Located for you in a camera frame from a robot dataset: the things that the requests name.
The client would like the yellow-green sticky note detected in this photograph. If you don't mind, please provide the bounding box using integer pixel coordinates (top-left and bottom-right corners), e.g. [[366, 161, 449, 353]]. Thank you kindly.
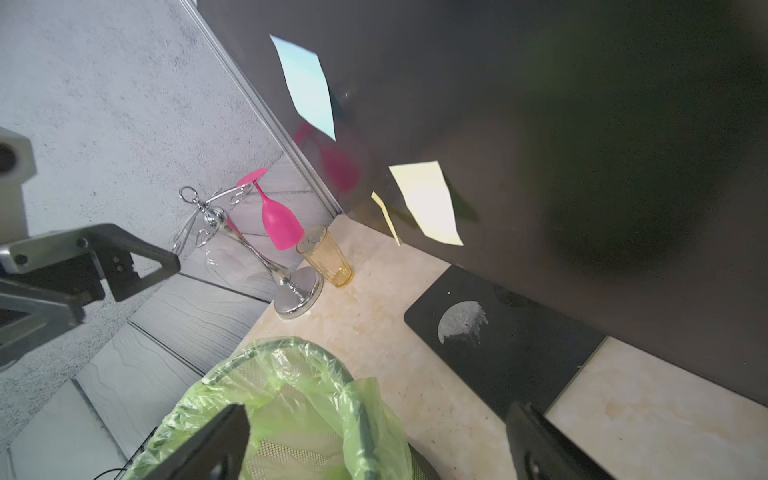
[[389, 161, 463, 246]]

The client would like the small yellow sticky note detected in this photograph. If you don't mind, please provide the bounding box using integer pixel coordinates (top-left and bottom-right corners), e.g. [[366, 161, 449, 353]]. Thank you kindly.
[[371, 191, 402, 246]]

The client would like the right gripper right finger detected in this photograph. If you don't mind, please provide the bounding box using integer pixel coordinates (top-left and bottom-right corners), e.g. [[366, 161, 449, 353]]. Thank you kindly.
[[506, 402, 613, 480]]

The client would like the black flat monitor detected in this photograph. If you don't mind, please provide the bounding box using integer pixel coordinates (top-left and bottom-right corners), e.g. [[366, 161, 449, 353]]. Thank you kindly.
[[196, 1, 767, 404]]

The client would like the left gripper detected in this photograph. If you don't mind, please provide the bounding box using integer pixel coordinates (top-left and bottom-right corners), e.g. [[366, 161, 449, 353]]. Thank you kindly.
[[1, 224, 181, 368]]

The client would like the light blue sticky note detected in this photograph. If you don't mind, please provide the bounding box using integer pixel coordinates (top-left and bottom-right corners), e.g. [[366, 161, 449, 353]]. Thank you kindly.
[[270, 35, 336, 140]]

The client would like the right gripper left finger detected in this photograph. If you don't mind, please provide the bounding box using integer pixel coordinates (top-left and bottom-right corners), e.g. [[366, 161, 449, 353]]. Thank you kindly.
[[145, 404, 250, 480]]

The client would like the green plastic bin liner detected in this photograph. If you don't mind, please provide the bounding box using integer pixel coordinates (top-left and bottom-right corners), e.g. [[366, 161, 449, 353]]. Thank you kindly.
[[122, 335, 415, 480]]

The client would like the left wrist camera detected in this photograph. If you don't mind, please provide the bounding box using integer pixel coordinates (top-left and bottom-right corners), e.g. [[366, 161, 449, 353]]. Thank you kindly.
[[1, 128, 36, 244]]

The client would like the amber plastic tumbler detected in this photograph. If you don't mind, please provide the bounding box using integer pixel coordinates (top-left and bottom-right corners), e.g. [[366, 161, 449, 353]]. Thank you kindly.
[[296, 225, 353, 287]]

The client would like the pink plastic wine glass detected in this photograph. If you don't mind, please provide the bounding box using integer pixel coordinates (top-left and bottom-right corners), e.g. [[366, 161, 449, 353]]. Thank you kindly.
[[236, 168, 305, 251]]

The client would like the black monitor stand base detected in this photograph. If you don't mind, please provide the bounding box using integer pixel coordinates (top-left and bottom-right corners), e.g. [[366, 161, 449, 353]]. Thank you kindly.
[[404, 266, 606, 418]]

